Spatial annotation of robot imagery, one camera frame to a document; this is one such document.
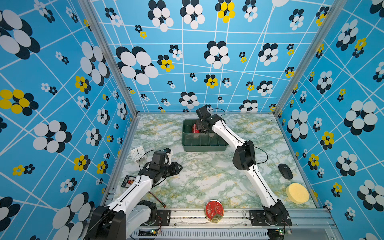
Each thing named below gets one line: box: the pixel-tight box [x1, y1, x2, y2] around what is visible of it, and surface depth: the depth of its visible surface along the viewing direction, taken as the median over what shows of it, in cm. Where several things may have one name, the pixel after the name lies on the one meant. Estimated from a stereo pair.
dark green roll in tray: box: [184, 124, 192, 133], surface depth 106 cm
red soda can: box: [192, 123, 197, 134], surface depth 104 cm
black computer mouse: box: [278, 163, 294, 180], surface depth 89 cm
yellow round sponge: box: [286, 182, 310, 204], surface depth 80 cm
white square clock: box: [130, 146, 148, 163], surface depth 97 cm
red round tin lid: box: [205, 199, 225, 223], surface depth 74 cm
